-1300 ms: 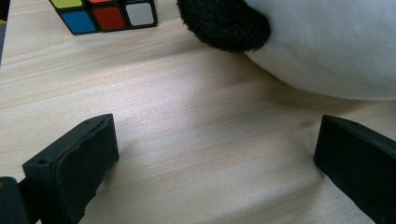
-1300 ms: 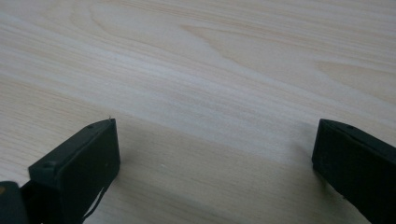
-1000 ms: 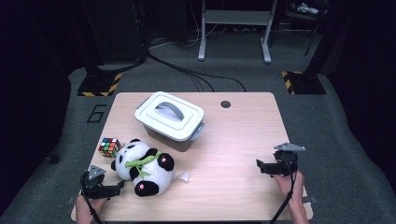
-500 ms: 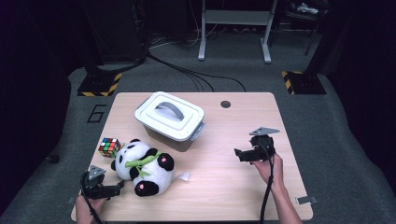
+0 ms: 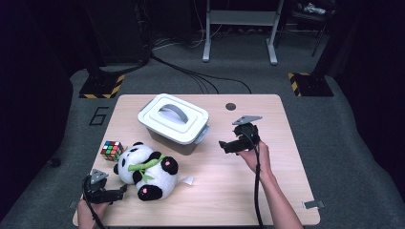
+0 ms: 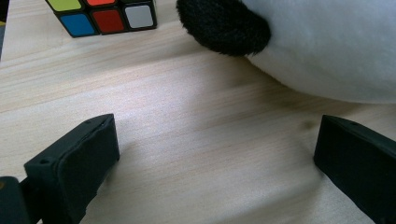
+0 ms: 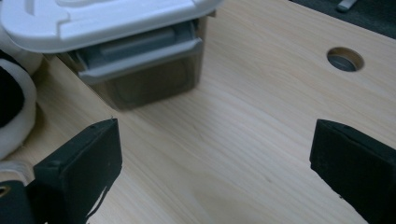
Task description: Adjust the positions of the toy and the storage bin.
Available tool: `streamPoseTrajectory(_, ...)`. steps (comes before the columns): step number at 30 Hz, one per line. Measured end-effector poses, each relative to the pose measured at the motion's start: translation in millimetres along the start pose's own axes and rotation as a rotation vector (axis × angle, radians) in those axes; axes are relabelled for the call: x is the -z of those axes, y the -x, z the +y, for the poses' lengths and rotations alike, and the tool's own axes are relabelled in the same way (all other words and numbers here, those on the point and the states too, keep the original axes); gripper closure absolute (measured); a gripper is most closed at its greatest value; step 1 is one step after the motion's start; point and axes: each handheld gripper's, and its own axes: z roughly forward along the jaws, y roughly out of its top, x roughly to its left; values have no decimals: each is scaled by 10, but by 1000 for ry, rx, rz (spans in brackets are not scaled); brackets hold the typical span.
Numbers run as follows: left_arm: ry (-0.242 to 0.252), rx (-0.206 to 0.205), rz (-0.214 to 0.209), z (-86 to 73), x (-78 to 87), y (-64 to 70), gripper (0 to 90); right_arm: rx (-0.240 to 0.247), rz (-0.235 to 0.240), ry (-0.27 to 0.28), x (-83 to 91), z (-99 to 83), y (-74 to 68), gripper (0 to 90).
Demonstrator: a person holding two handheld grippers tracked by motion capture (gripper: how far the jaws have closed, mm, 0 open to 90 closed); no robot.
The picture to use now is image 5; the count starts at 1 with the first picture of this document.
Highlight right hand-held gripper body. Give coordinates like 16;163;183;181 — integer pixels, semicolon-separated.
231;114;264;152

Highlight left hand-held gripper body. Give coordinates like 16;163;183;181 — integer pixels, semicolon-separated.
81;168;112;205

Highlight black and white panda plush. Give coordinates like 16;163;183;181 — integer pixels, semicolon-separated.
113;141;195;202

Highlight multicoloured puzzle cube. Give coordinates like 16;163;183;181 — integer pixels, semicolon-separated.
99;140;125;162

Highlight person's left hand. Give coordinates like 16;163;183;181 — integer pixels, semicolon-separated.
76;198;110;224

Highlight person's right hand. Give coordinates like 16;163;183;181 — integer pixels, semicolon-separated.
236;139;272;179

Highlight white lidded plastic box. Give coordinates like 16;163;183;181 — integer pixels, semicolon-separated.
137;93;210;146

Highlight grey translucent storage box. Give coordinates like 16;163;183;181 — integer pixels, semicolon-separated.
145;124;211;156

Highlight black stand with hazard-striped base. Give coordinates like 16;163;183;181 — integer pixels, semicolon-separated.
78;0;126;100
288;0;350;97

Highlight dark chair with clutter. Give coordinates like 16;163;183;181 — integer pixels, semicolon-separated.
280;0;339;58

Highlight black cabinet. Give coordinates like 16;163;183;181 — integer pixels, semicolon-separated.
100;0;151;65

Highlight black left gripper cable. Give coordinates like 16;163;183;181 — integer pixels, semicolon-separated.
81;177;108;229

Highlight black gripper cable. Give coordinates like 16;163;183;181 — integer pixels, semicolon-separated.
240;128;266;229
81;177;108;229

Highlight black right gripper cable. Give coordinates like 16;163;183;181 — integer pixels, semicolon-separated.
240;128;266;229

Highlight black floor cable bundle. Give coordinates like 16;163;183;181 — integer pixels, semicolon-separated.
149;52;253;95

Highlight white floor cables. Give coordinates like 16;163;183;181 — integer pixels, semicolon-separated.
152;18;224;52

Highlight white metal stand frame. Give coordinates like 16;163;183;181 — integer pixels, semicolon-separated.
202;0;286;67

